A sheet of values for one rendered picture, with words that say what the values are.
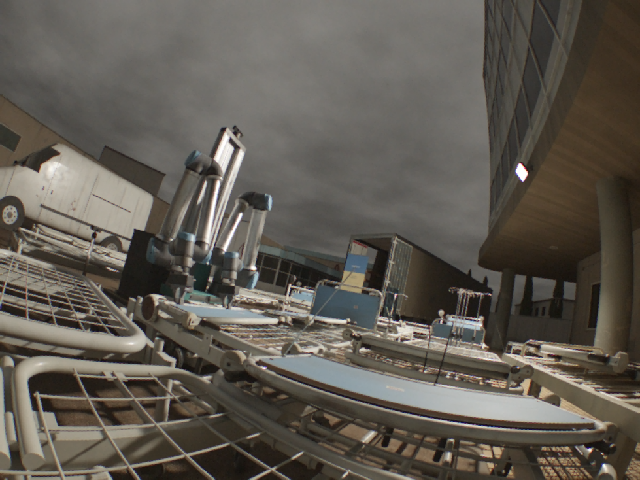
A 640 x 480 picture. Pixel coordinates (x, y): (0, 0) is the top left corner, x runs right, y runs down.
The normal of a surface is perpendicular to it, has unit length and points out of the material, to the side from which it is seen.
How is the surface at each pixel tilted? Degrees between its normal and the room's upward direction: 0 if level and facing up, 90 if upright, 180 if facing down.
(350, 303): 90
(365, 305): 90
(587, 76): 180
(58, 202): 88
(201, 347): 90
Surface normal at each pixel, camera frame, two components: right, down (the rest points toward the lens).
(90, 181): 0.94, 0.14
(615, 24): -0.23, 0.95
